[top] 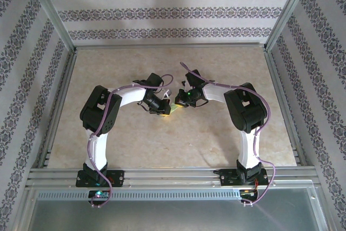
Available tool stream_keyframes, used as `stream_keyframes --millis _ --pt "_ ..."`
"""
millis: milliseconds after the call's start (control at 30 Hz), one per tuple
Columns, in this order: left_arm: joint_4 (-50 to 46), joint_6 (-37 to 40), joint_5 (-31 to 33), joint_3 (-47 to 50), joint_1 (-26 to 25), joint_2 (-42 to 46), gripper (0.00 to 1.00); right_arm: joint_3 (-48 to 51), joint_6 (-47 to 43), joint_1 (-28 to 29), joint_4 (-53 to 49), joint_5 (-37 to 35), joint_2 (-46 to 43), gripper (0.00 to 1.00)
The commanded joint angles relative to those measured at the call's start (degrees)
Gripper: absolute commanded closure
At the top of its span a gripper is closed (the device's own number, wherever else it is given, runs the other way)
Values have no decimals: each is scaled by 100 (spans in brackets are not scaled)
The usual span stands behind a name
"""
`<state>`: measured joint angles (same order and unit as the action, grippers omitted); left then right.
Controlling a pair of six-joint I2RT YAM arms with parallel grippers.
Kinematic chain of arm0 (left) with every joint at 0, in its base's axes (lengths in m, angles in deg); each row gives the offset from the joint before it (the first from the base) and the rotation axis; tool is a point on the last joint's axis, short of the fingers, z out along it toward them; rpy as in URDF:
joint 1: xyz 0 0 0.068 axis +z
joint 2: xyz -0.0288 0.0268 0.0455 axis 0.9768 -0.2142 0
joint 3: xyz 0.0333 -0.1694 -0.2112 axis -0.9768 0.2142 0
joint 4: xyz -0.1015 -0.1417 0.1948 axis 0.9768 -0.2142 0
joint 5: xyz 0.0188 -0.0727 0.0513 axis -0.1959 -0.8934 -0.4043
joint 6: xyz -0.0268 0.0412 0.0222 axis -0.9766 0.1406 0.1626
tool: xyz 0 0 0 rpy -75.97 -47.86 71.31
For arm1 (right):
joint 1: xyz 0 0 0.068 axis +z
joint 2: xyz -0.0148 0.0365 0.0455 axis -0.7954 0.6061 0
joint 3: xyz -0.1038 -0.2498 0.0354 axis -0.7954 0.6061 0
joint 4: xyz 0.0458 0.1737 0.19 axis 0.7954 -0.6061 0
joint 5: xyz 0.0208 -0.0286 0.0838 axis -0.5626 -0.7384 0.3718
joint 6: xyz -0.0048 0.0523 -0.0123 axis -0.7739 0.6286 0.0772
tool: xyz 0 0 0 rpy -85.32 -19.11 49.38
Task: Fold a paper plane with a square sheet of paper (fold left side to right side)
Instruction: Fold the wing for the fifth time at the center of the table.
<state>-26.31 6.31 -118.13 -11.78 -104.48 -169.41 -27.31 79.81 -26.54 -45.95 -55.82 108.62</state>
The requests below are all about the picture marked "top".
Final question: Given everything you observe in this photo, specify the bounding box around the aluminium rail along patterned wall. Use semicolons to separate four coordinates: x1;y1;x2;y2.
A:
74;42;267;51

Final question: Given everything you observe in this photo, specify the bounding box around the long aluminium mounting rail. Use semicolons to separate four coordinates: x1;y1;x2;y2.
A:
25;166;321;188

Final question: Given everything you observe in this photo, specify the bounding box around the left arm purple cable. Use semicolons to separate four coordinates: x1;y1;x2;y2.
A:
88;74;174;209

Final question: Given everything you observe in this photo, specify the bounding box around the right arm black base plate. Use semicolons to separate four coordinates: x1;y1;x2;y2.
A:
219;168;270;188

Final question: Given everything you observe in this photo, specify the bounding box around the right aluminium side rail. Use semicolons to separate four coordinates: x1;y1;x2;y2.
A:
263;48;310;168

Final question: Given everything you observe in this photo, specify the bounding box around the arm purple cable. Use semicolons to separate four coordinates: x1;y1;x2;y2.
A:
88;74;174;209
179;62;278;206

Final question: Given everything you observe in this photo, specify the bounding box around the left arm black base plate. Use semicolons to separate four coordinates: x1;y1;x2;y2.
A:
75;170;125;188

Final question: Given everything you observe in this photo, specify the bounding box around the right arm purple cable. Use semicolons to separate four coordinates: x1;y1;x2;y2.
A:
179;62;278;206

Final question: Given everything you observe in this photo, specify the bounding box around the left aluminium side rail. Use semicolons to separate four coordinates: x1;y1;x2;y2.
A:
36;49;79;169

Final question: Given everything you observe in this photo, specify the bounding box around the grey metal sheet panel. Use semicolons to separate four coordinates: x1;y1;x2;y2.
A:
26;187;328;231

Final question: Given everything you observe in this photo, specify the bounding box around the right aluminium corner post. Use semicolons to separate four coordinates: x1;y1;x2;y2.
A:
263;0;321;53

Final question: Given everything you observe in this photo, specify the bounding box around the aluminium side rail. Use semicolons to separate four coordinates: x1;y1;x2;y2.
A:
263;48;310;168
36;49;79;169

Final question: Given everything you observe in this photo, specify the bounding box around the circuit board with orange wires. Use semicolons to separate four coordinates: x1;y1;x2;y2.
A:
239;189;259;198

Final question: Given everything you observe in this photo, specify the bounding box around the circuit board with green light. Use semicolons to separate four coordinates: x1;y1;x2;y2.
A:
88;190;110;199

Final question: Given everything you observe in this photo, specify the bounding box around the aluminium corner post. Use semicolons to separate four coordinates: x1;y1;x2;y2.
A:
21;0;78;55
263;0;321;53

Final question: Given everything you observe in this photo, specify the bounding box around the slotted grey cable duct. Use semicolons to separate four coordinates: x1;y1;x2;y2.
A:
36;189;241;201

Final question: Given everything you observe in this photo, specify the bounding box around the left aluminium corner post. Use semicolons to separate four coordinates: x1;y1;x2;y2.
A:
21;0;78;55

